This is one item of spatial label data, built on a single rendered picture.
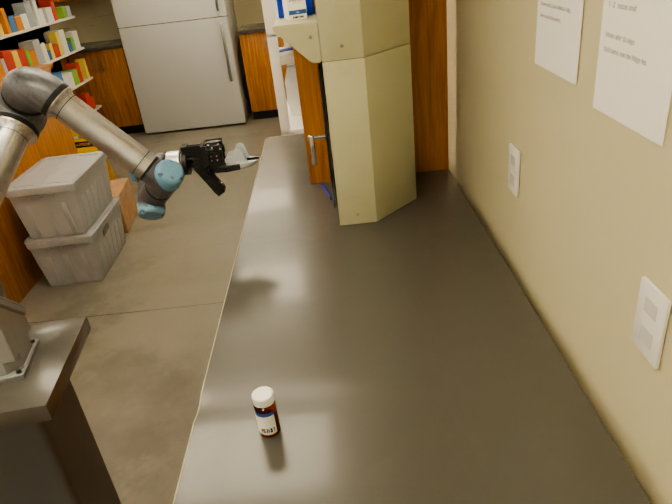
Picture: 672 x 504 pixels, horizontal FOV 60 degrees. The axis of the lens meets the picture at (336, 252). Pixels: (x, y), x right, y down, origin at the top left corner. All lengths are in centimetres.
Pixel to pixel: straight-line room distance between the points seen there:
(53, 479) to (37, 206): 239
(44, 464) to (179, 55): 556
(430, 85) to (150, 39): 500
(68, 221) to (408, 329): 275
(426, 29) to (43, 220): 256
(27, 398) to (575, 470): 102
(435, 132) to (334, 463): 133
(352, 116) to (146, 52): 526
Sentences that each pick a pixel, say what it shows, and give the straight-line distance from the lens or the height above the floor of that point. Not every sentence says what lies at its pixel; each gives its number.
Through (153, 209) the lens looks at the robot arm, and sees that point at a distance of 167.
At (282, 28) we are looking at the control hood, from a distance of 156.
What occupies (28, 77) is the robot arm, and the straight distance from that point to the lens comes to 163.
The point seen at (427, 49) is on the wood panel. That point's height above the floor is 135.
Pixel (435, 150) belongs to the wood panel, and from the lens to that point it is 206.
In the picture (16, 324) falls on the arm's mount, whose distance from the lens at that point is 142.
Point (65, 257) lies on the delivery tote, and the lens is 381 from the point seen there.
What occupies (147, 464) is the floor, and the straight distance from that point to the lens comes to 246.
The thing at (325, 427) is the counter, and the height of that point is 94.
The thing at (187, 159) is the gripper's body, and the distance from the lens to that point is 172.
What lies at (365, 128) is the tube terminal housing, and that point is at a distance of 161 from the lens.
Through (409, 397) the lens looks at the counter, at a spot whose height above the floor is 94.
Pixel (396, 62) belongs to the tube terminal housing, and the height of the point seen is 137.
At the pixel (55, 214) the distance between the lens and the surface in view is 371.
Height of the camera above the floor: 168
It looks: 28 degrees down
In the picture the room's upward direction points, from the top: 7 degrees counter-clockwise
